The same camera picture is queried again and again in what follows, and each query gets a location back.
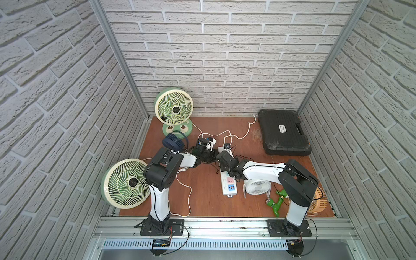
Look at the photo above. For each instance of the orange small fan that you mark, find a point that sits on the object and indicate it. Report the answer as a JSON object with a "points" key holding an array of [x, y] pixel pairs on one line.
{"points": [[319, 204]]}

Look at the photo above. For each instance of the green fan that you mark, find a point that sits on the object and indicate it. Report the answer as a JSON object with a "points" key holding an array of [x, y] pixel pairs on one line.
{"points": [[173, 108], [124, 186]]}

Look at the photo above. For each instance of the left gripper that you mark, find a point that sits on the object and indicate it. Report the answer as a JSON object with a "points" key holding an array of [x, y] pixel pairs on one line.
{"points": [[201, 144]]}

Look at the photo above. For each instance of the aluminium front rail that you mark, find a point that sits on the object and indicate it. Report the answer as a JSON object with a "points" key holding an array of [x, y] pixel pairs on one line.
{"points": [[230, 228]]}

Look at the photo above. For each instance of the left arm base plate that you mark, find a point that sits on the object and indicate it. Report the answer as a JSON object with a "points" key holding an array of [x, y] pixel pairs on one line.
{"points": [[168, 227]]}

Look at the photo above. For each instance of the white small desk fan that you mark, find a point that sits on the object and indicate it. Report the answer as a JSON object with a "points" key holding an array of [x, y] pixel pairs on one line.
{"points": [[256, 187]]}

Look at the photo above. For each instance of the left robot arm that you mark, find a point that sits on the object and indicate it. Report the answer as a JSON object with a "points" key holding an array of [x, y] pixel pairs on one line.
{"points": [[161, 172]]}

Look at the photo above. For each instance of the black tool case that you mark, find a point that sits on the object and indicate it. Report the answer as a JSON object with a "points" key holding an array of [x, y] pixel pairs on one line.
{"points": [[282, 133]]}

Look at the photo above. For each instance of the navy blue small fan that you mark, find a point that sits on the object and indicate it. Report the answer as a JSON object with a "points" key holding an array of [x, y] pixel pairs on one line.
{"points": [[174, 143]]}

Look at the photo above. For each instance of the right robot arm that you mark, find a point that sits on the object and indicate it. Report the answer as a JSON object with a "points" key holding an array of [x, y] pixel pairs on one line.
{"points": [[299, 185]]}

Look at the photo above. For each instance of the green fan at back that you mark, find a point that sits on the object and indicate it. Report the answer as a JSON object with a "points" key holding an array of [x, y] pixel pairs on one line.
{"points": [[173, 108]]}

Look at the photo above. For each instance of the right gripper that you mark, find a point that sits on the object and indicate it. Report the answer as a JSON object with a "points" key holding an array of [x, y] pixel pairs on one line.
{"points": [[236, 160]]}

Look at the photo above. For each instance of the green fan at left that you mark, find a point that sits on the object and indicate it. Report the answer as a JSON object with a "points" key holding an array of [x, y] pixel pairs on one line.
{"points": [[124, 186]]}

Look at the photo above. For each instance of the white power strip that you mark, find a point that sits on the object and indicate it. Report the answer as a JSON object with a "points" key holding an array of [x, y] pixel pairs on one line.
{"points": [[229, 187]]}

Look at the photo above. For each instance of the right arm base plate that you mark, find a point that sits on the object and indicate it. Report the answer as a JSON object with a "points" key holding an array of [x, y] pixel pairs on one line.
{"points": [[282, 228]]}

